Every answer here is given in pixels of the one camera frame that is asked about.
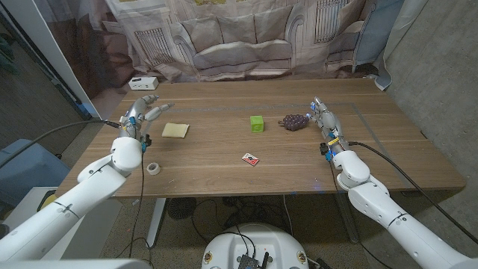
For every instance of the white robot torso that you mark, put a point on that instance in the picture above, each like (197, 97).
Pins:
(261, 239)

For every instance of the blue chair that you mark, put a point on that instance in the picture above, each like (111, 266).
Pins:
(33, 160)

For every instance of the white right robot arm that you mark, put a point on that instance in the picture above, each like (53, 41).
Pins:
(396, 220)

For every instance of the white door frame post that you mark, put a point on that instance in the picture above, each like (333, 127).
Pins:
(45, 41)

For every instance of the green cube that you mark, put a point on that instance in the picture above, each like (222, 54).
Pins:
(257, 124)

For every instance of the white floor platform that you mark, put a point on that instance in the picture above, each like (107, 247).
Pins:
(101, 228)

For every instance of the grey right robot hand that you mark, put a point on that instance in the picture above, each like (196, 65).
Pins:
(328, 123)

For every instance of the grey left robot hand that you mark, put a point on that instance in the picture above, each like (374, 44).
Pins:
(136, 117)

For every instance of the yellow black pad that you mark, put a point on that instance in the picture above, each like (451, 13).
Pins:
(46, 201)

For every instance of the white table leg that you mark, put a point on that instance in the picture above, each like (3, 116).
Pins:
(157, 220)

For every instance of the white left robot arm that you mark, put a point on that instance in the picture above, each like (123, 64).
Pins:
(74, 201)

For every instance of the purple toy grapes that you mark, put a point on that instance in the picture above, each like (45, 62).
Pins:
(295, 122)

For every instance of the red matchbox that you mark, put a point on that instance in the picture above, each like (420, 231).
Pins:
(250, 159)

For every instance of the printed sofa backdrop cloth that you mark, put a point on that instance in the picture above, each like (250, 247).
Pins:
(242, 37)

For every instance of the grey table leg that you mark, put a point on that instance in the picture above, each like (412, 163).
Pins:
(347, 224)

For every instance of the black round fan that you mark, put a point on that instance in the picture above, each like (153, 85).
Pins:
(181, 208)

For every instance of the white power strip box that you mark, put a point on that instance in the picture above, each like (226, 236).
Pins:
(143, 83)

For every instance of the white tape roll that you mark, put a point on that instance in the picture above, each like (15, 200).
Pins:
(149, 169)

